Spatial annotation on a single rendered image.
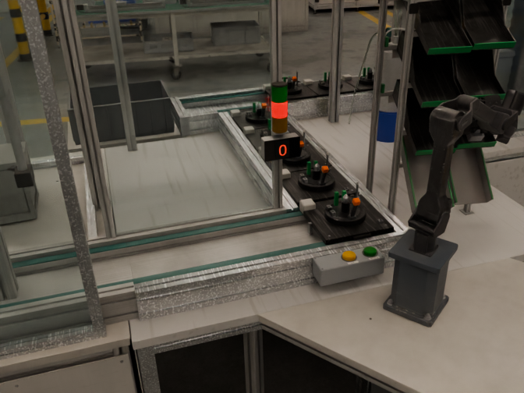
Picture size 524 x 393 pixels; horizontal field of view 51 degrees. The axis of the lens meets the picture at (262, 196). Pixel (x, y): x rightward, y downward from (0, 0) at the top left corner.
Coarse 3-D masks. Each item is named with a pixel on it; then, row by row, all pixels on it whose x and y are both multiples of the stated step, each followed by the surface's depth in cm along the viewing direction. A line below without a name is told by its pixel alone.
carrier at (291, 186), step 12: (288, 180) 210; (300, 180) 205; (312, 180) 205; (324, 180) 204; (336, 180) 209; (288, 192) 203; (300, 192) 201; (312, 192) 201; (324, 192) 201; (348, 192) 200
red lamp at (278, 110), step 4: (272, 104) 172; (276, 104) 170; (280, 104) 170; (284, 104) 171; (272, 108) 172; (276, 108) 171; (280, 108) 171; (284, 108) 171; (272, 112) 173; (276, 112) 172; (280, 112) 172; (284, 112) 172; (272, 116) 174; (276, 116) 172; (280, 116) 172; (284, 116) 173
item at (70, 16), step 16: (64, 0) 143; (80, 48) 150; (80, 64) 151; (80, 80) 153; (80, 96) 155; (96, 128) 161; (96, 144) 163; (96, 160) 166; (96, 176) 167; (112, 224) 176
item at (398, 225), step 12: (288, 120) 268; (300, 132) 255; (312, 144) 242; (324, 156) 231; (336, 168) 220; (348, 180) 211; (360, 192) 202; (288, 204) 195; (372, 204) 194; (384, 216) 187; (396, 228) 179; (408, 228) 179
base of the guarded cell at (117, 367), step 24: (120, 336) 153; (0, 360) 146; (24, 360) 145; (48, 360) 148; (72, 360) 151; (96, 360) 154; (120, 360) 155; (0, 384) 147; (24, 384) 149; (48, 384) 151; (72, 384) 154; (96, 384) 156; (120, 384) 159
